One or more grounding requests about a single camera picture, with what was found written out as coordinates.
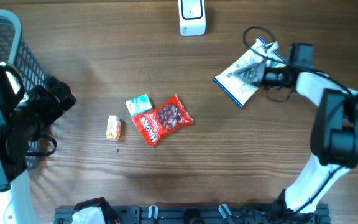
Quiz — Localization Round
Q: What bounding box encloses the white blue-edged packet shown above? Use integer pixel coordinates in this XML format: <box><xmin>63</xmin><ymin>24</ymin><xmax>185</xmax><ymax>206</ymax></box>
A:
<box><xmin>213</xmin><ymin>37</ymin><xmax>286</xmax><ymax>108</ymax></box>

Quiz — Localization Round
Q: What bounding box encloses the red Hacks candy bag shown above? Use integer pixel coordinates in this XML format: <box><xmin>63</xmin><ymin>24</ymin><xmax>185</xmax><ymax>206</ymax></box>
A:
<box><xmin>132</xmin><ymin>94</ymin><xmax>194</xmax><ymax>146</ymax></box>

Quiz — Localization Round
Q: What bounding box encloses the teal white small box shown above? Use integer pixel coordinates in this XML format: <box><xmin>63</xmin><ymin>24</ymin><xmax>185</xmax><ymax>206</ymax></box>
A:
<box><xmin>126</xmin><ymin>94</ymin><xmax>153</xmax><ymax>117</ymax></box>

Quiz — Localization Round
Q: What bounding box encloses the orange white small box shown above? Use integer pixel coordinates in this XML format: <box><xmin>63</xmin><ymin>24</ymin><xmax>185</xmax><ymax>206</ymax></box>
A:
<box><xmin>106</xmin><ymin>115</ymin><xmax>121</xmax><ymax>142</ymax></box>

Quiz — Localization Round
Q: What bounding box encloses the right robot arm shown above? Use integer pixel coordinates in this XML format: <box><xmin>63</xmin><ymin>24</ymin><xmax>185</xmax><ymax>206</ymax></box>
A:
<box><xmin>233</xmin><ymin>43</ymin><xmax>358</xmax><ymax>216</ymax></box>

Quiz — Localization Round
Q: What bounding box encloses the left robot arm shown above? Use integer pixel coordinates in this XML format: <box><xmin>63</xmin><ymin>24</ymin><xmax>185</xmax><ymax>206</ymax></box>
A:
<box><xmin>0</xmin><ymin>64</ymin><xmax>76</xmax><ymax>223</ymax></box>

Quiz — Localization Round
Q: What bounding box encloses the white barcode scanner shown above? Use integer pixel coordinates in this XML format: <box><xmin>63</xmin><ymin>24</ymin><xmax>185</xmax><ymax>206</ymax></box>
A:
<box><xmin>178</xmin><ymin>0</ymin><xmax>206</xmax><ymax>37</ymax></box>

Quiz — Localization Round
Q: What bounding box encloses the grey plastic shopping basket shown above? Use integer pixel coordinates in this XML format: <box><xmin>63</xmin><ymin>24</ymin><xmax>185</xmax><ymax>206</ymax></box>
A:
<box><xmin>0</xmin><ymin>9</ymin><xmax>48</xmax><ymax>170</ymax></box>

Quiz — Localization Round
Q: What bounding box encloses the right black cable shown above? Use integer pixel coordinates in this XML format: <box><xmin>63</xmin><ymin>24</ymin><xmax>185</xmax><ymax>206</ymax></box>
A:
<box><xmin>242</xmin><ymin>26</ymin><xmax>358</xmax><ymax>215</ymax></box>

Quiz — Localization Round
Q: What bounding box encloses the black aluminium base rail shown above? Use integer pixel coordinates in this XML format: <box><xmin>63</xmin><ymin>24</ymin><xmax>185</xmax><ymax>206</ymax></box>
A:
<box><xmin>53</xmin><ymin>203</ymin><xmax>331</xmax><ymax>224</ymax></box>

